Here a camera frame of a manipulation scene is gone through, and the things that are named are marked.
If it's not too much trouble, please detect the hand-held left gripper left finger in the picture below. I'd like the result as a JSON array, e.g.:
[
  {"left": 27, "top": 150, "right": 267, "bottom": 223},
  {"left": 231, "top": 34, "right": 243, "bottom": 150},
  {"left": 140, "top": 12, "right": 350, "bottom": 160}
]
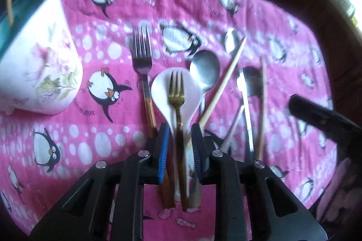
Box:
[{"left": 30, "top": 122, "right": 171, "bottom": 241}]

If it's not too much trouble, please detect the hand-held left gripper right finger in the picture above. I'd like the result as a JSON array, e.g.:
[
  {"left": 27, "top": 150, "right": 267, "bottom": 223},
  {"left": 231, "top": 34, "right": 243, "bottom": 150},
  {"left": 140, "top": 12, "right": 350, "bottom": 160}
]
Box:
[{"left": 191, "top": 123, "right": 329, "bottom": 241}]

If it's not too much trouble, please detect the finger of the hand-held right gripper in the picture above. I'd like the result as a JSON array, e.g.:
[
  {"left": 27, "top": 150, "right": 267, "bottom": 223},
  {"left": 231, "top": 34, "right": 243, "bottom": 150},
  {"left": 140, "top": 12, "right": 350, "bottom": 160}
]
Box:
[{"left": 288, "top": 95, "right": 362, "bottom": 147}]

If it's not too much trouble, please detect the white ceramic spoon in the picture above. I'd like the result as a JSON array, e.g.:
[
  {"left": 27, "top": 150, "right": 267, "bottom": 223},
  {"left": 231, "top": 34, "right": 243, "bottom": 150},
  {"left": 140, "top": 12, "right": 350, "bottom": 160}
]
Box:
[{"left": 150, "top": 67, "right": 203, "bottom": 200}]

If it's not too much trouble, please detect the gold fork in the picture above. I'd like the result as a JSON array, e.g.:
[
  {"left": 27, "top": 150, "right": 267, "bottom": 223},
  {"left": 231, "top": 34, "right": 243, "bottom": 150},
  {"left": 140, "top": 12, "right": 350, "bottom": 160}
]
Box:
[{"left": 169, "top": 70, "right": 190, "bottom": 212}]

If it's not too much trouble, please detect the dark steel spoon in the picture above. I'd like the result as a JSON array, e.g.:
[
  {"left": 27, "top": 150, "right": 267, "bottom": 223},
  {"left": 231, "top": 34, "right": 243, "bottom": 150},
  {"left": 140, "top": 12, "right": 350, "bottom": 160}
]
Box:
[{"left": 219, "top": 66, "right": 264, "bottom": 152}]

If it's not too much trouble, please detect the large steel spoon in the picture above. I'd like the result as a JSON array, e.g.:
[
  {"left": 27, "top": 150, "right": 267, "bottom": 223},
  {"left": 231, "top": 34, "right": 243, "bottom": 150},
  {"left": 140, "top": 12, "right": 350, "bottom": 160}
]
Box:
[{"left": 189, "top": 50, "right": 221, "bottom": 117}]

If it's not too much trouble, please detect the silver fork with wooden handle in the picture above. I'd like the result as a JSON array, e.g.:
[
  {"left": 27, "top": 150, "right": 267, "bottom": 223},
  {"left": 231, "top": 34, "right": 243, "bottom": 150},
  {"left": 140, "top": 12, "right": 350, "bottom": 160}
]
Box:
[{"left": 132, "top": 25, "right": 176, "bottom": 209}]

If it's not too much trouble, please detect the small shiny steel spoon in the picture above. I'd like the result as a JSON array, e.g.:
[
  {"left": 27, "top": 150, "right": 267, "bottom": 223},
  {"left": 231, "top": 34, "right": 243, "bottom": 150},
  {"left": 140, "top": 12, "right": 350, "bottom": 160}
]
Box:
[{"left": 224, "top": 28, "right": 254, "bottom": 161}]

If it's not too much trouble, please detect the white floral utensil cup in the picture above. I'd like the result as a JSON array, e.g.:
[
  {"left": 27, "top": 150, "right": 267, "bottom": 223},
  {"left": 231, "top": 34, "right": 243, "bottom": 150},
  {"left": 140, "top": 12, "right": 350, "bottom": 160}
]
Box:
[{"left": 0, "top": 0, "right": 84, "bottom": 115}]

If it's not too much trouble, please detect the pink penguin print towel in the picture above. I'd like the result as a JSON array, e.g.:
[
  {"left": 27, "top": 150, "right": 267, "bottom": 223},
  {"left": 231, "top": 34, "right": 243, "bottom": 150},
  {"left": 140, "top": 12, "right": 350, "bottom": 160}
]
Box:
[{"left": 0, "top": 0, "right": 335, "bottom": 241}]

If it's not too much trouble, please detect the pink printed cloth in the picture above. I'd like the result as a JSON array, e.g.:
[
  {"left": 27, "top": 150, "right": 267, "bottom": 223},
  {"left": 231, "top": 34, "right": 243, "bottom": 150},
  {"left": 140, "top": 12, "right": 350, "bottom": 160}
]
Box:
[{"left": 315, "top": 157, "right": 355, "bottom": 226}]

